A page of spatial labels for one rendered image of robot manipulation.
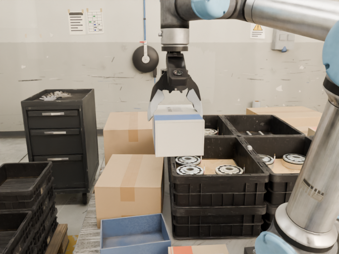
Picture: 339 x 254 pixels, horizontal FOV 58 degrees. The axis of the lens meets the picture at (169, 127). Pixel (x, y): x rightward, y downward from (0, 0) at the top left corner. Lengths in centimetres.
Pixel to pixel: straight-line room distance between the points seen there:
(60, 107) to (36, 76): 221
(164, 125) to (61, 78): 384
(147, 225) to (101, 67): 352
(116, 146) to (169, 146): 83
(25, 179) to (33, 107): 61
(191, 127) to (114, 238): 50
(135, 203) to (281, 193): 47
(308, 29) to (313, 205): 34
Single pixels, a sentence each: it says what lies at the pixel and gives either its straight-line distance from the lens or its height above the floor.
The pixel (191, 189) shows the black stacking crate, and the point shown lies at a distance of 95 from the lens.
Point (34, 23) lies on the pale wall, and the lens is 457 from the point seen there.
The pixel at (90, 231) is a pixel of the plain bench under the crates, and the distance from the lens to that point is 112.
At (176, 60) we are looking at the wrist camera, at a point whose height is 127.
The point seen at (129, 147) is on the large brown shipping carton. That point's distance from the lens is 155.
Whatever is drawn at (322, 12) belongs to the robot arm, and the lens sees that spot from 68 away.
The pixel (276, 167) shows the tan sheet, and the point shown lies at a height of 83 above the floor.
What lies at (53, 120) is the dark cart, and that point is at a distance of 248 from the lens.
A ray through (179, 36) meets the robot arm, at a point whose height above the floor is 133.
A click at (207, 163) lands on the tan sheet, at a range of 129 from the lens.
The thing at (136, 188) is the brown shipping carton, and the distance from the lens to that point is 102.
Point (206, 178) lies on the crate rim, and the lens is 93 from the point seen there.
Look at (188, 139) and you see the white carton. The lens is 74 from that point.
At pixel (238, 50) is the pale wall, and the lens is 456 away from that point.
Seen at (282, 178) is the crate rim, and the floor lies 92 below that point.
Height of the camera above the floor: 132
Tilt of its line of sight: 16 degrees down
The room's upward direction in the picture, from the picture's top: straight up
